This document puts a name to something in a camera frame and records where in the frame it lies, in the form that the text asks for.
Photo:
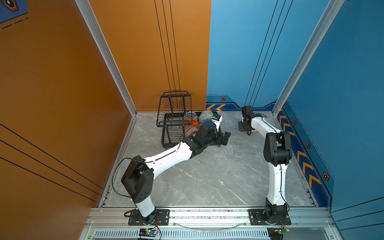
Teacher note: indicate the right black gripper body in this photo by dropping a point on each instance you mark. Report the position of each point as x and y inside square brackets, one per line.
[242, 127]

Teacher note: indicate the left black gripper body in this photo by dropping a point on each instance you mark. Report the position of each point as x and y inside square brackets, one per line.
[216, 138]

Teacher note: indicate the aluminium front rail frame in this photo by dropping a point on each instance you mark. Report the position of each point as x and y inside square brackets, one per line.
[210, 223]

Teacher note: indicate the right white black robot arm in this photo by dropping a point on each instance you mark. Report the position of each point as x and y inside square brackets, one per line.
[277, 153]

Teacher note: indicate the orange plastic bowl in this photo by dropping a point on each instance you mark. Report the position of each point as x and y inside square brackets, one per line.
[191, 122]

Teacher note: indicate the green circuit board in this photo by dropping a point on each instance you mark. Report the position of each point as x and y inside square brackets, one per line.
[148, 234]
[277, 233]

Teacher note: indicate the left green circuit board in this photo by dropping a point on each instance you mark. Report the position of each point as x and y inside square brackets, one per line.
[148, 234]

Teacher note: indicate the black wire dish rack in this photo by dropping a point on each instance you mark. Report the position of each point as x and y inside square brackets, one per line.
[172, 107]

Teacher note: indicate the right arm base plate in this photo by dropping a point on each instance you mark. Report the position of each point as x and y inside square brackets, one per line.
[258, 217]

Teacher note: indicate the blue floral white bowl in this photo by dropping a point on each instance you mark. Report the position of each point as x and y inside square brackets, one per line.
[191, 115]

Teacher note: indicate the green geometric pattern bowl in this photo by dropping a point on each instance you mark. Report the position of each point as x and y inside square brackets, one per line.
[206, 116]

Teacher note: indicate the red geometric pattern bowl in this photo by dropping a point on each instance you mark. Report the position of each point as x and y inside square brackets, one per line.
[190, 130]

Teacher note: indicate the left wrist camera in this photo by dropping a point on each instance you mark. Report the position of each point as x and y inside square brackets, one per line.
[217, 119]

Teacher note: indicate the right green circuit board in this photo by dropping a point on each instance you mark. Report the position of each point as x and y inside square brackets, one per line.
[277, 233]

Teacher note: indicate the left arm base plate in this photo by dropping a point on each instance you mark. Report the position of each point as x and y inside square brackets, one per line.
[158, 217]

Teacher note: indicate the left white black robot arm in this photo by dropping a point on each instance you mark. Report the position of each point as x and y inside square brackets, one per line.
[138, 179]

